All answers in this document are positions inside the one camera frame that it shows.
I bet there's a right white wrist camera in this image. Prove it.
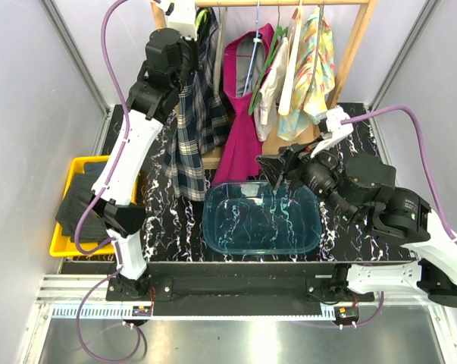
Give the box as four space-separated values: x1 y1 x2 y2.
311 105 353 158

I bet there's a magenta dress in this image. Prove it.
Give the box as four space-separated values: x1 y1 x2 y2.
213 24 274 185

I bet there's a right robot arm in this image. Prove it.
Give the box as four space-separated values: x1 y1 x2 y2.
256 144 457 308

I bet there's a white garment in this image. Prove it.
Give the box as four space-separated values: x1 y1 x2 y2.
254 37 289 142

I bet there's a dark grey striped cloth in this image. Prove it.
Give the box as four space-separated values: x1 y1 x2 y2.
55 173 108 243

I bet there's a dark green hanger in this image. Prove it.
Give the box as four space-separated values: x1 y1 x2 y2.
249 25 288 115

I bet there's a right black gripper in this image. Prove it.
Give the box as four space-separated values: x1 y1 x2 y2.
253 133 358 223

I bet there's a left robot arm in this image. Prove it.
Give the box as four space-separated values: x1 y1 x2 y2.
90 26 199 300

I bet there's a teal transparent plastic basin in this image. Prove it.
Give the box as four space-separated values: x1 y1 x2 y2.
202 180 322 256

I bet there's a wooden clothes rack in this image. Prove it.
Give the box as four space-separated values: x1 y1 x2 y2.
150 1 377 169

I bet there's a blue denim cloth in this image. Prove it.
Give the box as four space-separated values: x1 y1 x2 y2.
83 162 107 178

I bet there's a colourful floral shirt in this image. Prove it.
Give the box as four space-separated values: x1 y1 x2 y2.
277 5 336 141

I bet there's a navy plaid skirt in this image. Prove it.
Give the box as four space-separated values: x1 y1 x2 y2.
163 8 230 202

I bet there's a cream wooden hanger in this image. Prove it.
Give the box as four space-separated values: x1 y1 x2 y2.
278 1 303 116

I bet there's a lime green hanger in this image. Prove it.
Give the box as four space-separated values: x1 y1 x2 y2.
195 8 211 41

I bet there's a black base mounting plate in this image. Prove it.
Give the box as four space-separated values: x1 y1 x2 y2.
105 261 374 317

